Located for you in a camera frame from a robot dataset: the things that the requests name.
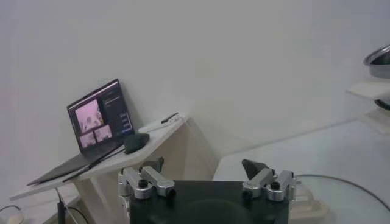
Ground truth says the black soft pouch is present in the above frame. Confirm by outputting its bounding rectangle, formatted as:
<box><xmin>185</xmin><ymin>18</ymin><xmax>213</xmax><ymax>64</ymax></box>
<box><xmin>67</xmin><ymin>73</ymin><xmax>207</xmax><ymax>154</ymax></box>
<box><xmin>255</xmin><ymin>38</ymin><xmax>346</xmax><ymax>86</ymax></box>
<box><xmin>123</xmin><ymin>132</ymin><xmax>151</xmax><ymax>155</ymax></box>

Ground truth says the glass lid with cream handle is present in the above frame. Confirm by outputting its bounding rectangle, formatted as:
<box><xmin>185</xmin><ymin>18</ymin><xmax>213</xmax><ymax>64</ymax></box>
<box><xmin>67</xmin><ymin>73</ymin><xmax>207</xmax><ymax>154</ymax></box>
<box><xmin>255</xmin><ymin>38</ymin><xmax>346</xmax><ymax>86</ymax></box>
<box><xmin>289</xmin><ymin>173</ymin><xmax>390</xmax><ymax>224</ymax></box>

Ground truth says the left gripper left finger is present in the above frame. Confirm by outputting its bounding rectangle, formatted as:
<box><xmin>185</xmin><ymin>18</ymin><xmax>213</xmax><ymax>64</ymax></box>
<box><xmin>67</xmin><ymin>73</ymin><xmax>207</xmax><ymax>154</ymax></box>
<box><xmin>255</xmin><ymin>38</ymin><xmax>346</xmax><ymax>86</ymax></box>
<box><xmin>118</xmin><ymin>156</ymin><xmax>177</xmax><ymax>200</ymax></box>

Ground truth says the dark laptop beside pouch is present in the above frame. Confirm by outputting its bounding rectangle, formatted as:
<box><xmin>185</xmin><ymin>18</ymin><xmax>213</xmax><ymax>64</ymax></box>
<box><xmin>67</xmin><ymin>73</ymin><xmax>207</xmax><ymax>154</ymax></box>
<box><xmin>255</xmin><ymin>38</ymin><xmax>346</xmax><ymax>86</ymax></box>
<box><xmin>26</xmin><ymin>78</ymin><xmax>136</xmax><ymax>187</ymax></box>

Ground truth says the white side table with pouch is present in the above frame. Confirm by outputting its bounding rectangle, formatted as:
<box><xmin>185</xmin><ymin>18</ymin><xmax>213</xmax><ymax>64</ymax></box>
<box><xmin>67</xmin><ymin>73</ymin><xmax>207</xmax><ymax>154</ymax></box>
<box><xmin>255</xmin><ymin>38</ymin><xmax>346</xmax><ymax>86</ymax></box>
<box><xmin>9</xmin><ymin>115</ymin><xmax>220</xmax><ymax>224</ymax></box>

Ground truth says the flat white box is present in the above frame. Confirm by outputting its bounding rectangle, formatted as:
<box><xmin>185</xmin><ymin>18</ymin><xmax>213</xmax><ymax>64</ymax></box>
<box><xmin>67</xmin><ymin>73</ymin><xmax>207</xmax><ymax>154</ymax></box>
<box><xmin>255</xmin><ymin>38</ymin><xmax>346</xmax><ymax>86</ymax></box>
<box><xmin>138</xmin><ymin>114</ymin><xmax>186</xmax><ymax>135</ymax></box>

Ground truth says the black smartphone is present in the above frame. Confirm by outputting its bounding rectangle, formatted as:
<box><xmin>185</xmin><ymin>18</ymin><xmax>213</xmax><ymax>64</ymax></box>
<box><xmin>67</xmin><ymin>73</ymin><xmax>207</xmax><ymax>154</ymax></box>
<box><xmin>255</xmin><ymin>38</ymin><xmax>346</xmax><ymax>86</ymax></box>
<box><xmin>160</xmin><ymin>111</ymin><xmax>179</xmax><ymax>124</ymax></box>

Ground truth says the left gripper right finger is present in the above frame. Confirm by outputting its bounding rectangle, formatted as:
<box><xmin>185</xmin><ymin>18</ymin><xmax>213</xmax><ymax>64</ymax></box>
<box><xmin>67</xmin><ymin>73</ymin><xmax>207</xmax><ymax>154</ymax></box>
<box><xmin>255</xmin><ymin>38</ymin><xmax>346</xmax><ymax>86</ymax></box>
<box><xmin>241</xmin><ymin>158</ymin><xmax>297</xmax><ymax>202</ymax></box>

